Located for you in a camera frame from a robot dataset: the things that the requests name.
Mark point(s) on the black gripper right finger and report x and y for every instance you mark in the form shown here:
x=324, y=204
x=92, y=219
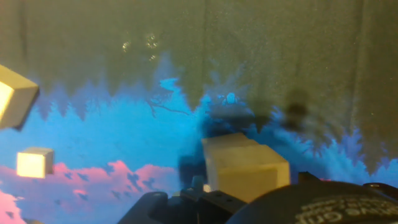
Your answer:
x=308, y=176

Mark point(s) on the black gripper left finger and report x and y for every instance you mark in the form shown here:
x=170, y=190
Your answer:
x=202, y=208

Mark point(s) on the printed landscape cloth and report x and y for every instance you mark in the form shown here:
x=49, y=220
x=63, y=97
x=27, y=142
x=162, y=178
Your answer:
x=248, y=46

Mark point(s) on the small wooden cube block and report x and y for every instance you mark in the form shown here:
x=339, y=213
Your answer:
x=32, y=163

